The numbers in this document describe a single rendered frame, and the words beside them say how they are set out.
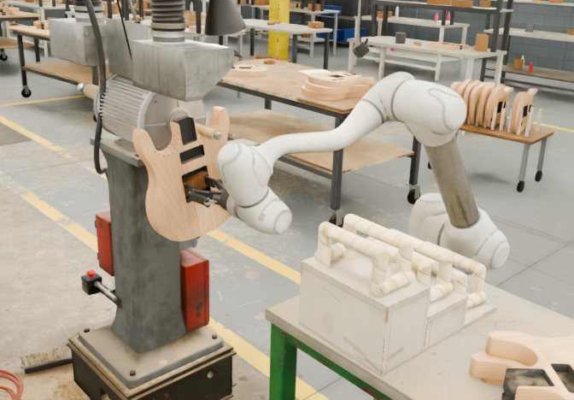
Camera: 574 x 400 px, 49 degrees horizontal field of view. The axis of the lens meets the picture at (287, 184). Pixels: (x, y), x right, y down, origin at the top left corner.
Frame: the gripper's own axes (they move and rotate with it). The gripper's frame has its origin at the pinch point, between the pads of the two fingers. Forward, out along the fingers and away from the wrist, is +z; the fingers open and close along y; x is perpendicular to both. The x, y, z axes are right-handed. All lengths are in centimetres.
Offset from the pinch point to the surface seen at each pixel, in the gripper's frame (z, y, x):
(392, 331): -90, -14, -4
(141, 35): 26, 5, 45
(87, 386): 57, -35, -96
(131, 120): 29.8, -3.3, 17.3
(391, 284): -87, -11, 5
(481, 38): 221, 534, -87
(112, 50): 47, 4, 38
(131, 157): 29.6, -6.0, 4.4
